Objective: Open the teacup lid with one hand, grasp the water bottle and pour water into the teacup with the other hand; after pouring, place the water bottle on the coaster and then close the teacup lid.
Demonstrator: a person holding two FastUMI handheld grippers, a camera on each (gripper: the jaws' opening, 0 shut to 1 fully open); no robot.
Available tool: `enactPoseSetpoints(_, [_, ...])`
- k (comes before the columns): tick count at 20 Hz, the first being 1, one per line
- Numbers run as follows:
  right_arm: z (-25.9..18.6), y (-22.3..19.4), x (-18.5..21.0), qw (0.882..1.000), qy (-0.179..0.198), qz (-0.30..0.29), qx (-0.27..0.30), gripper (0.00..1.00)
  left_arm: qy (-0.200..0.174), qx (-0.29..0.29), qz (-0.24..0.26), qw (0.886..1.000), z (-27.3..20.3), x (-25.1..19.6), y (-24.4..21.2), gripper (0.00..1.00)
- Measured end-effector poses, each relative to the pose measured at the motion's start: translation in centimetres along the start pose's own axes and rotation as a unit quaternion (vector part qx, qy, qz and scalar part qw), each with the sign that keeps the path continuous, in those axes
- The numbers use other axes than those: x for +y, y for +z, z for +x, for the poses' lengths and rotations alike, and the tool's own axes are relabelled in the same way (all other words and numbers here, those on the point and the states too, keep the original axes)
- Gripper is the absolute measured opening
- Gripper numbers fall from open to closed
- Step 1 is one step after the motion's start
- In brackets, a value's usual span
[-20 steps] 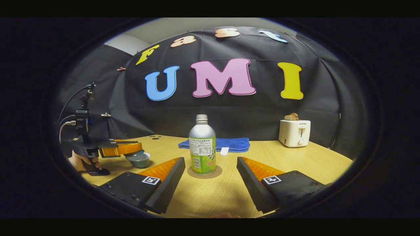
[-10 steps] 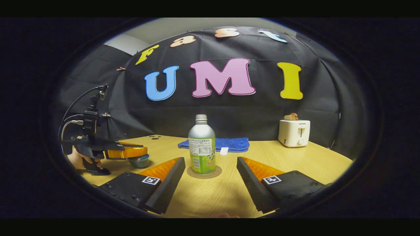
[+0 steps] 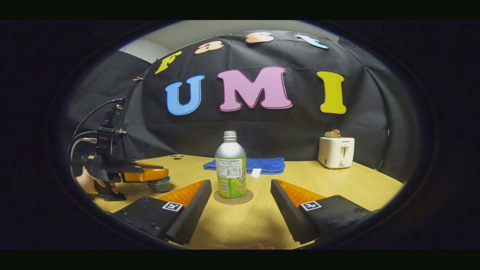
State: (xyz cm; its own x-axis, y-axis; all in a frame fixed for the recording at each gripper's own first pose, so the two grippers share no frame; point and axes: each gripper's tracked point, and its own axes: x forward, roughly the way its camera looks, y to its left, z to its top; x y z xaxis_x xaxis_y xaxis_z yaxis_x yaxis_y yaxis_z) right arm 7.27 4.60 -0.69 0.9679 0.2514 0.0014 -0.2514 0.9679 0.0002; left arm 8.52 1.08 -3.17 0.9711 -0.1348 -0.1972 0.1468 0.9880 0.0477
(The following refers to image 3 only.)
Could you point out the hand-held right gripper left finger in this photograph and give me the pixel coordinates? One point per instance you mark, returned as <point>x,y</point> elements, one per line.
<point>191,213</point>

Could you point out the white toaster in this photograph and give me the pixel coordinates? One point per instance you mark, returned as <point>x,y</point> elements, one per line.
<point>333,152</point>

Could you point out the black backdrop cloth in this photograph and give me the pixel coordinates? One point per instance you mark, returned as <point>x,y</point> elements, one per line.
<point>375,112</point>

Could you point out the round brown coaster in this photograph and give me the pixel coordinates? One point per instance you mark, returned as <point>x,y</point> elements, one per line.
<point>232,201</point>

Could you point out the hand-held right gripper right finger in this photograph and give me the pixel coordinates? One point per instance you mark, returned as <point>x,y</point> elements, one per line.
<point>287,210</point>

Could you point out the folded blue towel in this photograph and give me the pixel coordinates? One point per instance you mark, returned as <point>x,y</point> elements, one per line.
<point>266,165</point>

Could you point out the bread slice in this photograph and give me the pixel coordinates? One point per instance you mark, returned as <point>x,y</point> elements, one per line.
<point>332,134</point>

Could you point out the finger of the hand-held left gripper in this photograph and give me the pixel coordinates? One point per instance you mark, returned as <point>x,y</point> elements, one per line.
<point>146,175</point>
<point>148,166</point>

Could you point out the silver green-label water bottle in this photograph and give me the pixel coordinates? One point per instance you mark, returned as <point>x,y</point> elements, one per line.
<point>230,165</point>

